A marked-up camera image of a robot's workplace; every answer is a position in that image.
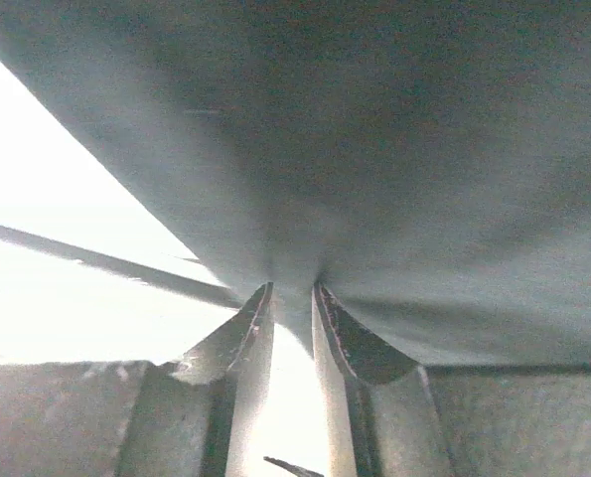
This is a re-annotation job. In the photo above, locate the black daisy t-shirt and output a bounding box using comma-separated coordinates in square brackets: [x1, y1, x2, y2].
[0, 1, 591, 364]

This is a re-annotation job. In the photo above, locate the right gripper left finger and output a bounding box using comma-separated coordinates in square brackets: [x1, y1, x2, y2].
[0, 284, 274, 476]

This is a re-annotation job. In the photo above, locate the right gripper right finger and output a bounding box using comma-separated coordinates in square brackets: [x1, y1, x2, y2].
[312, 284, 591, 476]

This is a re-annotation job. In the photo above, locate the aluminium rail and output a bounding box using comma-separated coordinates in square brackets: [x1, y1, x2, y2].
[0, 226, 242, 309]

